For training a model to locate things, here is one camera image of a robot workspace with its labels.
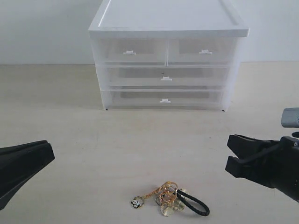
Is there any clear top left drawer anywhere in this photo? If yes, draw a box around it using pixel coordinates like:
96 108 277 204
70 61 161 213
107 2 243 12
99 39 167 67

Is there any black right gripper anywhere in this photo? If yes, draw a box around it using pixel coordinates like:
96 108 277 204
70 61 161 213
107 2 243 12
225 134 299 202

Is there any clear top right drawer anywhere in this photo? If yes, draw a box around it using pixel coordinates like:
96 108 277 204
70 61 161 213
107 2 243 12
168 37 236 66

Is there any gold keychain with black strap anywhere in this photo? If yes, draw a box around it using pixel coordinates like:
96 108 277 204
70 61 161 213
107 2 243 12
130 181 210 217

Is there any white plastic drawer cabinet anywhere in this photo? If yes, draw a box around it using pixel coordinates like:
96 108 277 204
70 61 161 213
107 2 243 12
88 0 249 112

